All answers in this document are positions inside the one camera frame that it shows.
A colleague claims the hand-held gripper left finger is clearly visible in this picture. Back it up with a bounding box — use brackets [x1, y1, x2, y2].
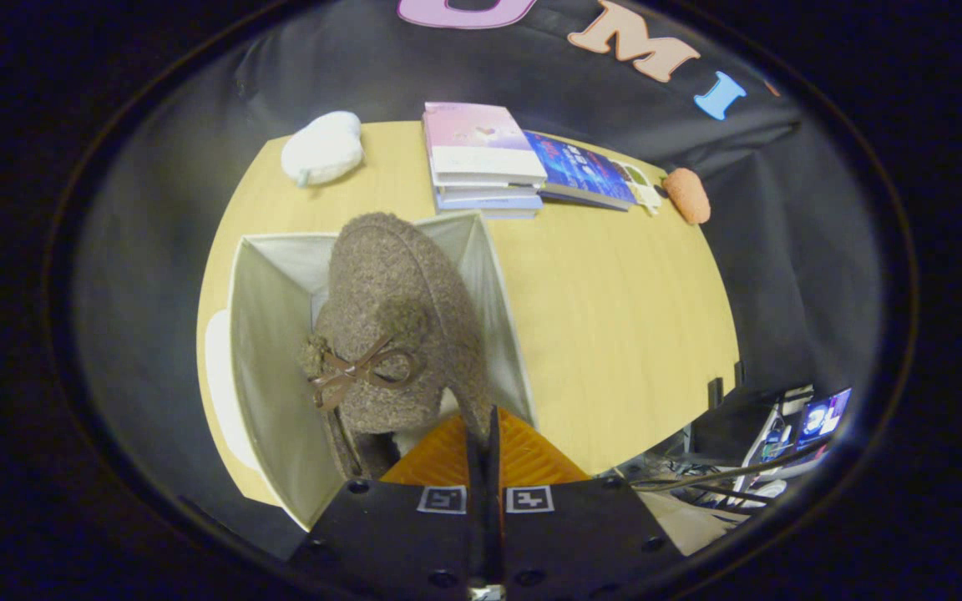
[287, 408, 489, 597]

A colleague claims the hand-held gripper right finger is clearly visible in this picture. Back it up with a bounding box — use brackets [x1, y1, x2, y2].
[486, 406, 688, 597]

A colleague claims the grey fabric storage box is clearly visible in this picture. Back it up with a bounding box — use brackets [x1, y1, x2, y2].
[229, 210, 539, 532]

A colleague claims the black equipment case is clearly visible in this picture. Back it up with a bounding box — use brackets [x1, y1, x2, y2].
[689, 387, 792, 466]

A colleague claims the lit screen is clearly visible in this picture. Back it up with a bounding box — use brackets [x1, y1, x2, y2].
[796, 386, 854, 449]

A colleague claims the pale blue book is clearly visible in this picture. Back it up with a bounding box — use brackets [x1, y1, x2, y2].
[434, 195, 545, 220]

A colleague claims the black backdrop cloth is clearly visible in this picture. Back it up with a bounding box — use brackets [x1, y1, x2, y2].
[72, 0, 887, 553]

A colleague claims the white green paper tag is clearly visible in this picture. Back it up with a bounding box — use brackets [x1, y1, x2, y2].
[618, 160, 665, 217]

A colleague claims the white book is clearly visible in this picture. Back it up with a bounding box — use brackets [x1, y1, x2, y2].
[433, 184, 544, 199]

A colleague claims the orange plush toy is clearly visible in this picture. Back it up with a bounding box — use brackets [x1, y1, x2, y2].
[662, 167, 712, 226]

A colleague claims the blue cover book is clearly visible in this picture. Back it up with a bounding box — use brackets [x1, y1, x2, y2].
[522, 130, 640, 212]

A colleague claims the white plush toy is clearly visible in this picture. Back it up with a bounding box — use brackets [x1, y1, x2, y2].
[280, 110, 365, 188]

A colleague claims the pink cover book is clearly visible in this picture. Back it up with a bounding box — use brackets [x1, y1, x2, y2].
[422, 101, 549, 188]

